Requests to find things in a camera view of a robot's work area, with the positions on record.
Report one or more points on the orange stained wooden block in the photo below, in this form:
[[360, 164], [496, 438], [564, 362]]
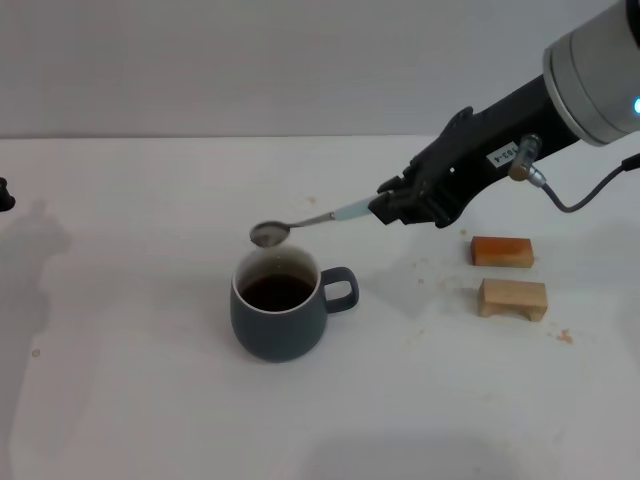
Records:
[[502, 252]]

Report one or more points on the pale notched wooden block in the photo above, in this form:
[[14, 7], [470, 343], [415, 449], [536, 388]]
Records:
[[505, 295]]

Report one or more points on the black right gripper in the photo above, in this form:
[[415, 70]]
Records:
[[480, 155]]

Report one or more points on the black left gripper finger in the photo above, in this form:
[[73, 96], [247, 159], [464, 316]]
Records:
[[5, 197]]

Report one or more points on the grey ceramic coffee cup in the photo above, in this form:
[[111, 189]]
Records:
[[277, 325]]

